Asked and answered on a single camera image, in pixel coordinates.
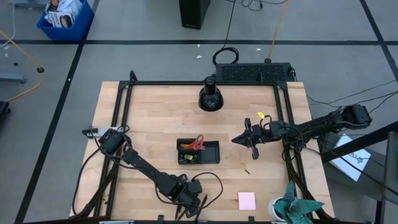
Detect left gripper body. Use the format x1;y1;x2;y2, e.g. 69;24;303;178
174;179;202;208

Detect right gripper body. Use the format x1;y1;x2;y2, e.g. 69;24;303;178
244;117;287;161

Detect black mesh desk organizer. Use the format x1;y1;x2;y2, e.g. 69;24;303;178
176;138;221;165

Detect red-handled scissors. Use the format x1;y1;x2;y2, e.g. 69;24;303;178
188;134;206;152

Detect pink sticky note pad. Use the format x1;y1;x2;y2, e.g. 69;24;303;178
237;191;257;211

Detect teal plant in white pot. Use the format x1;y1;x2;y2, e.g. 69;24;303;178
267;180;325;224

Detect white paper sheet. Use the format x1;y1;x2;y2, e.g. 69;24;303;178
328;133;372;182

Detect black metal beam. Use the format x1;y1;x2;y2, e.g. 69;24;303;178
320;120;398;163

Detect black computer tower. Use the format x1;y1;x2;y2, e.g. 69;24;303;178
177;0;211;30

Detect blue plastic bin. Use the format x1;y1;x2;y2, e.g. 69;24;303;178
35;0;95;42

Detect black caster base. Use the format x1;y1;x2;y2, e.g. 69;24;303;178
0;101;11;125

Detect grey metal foot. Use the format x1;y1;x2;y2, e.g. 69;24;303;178
0;72;27;84

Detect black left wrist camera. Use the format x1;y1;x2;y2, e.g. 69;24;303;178
187;179;203;196

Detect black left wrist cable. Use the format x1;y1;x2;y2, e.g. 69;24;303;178
154;171;224;207

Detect black aluminium table frame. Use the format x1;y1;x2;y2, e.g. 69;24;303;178
70;70;336;224

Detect black coiled cable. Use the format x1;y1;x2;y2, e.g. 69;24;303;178
211;0;240;67

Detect yellow power cable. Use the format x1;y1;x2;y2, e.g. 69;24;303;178
0;30;45;103
267;0;292;60

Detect thick black supply cable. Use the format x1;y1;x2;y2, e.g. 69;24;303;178
72;144;105;218

